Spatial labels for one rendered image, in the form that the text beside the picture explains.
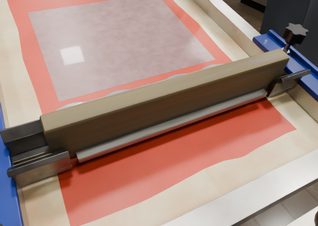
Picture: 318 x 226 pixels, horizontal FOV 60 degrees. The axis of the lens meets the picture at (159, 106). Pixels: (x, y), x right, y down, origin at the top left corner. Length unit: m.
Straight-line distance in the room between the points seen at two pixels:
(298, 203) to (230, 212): 1.44
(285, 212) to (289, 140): 1.23
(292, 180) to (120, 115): 0.26
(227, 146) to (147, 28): 0.35
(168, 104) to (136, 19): 0.36
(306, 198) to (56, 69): 1.59
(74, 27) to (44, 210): 0.42
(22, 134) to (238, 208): 0.30
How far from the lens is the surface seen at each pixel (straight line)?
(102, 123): 0.37
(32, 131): 0.41
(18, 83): 0.57
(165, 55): 0.61
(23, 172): 0.37
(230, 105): 0.49
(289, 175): 0.45
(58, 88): 0.54
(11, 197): 0.39
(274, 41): 0.66
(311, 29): 1.12
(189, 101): 0.42
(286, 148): 0.53
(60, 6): 0.76
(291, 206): 1.79
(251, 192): 0.41
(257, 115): 0.55
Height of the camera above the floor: 1.38
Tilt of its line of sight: 38 degrees down
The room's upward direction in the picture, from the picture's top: straight up
